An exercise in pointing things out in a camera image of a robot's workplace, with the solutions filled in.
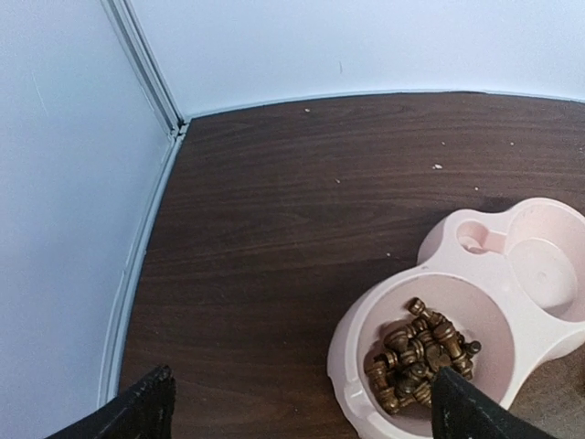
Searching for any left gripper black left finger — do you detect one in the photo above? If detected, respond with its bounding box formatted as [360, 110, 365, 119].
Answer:
[51, 365, 176, 439]

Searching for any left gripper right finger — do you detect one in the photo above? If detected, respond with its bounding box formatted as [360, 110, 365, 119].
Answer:
[431, 368, 554, 439]

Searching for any pink double bowl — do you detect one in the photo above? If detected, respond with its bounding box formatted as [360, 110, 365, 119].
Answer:
[327, 198, 584, 438]

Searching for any dark chess pieces pile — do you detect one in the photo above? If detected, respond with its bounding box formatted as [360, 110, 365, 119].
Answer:
[364, 297, 482, 415]

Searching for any left aluminium frame post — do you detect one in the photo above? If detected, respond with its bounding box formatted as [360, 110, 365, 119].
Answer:
[101, 0, 188, 138]

